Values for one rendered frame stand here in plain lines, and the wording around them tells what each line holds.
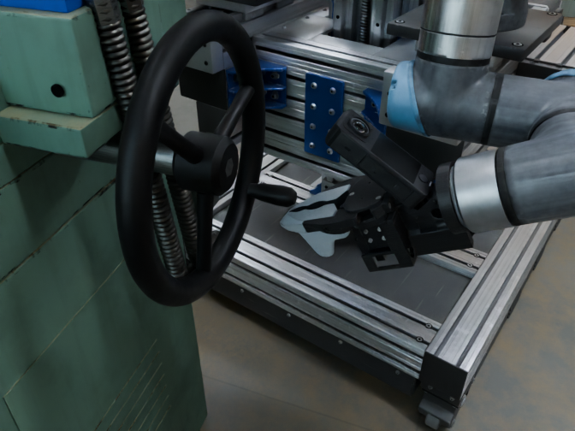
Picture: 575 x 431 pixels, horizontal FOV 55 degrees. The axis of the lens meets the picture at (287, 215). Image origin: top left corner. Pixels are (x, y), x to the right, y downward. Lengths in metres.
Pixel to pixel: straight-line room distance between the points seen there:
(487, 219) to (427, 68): 0.17
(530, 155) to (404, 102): 0.15
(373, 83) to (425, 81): 0.46
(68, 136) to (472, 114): 0.39
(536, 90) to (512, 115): 0.03
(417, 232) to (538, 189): 0.13
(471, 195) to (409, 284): 0.81
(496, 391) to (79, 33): 1.20
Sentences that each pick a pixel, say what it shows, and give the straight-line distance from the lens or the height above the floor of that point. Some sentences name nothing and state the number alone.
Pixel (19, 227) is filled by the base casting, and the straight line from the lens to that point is 0.63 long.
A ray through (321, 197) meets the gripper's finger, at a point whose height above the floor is 0.74.
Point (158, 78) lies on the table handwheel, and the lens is 0.44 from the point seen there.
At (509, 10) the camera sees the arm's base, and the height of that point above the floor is 0.85.
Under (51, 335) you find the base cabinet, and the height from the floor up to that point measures 0.60.
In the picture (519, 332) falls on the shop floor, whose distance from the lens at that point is 1.59.
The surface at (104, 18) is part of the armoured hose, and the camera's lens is 0.52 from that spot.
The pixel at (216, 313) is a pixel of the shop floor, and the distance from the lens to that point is 1.53.
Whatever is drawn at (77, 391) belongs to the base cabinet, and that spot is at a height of 0.49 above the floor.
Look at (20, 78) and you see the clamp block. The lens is 0.56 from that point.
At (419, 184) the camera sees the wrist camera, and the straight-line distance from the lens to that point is 0.55.
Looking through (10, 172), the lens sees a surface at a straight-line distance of 0.60.
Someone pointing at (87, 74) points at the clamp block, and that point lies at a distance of 0.52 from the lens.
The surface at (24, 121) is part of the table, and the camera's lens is 0.56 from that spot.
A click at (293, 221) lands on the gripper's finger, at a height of 0.73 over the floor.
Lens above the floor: 1.09
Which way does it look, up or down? 36 degrees down
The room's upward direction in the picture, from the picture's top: straight up
